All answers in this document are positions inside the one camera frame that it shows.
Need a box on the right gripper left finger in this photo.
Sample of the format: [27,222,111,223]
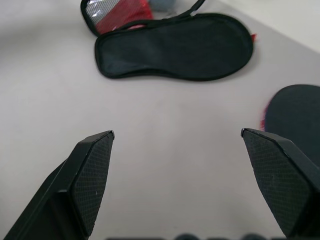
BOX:
[0,130,115,240]

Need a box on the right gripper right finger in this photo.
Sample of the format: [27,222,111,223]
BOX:
[240,127,320,238]

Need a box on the black and red paddle case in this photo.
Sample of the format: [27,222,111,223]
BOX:
[79,0,258,82]

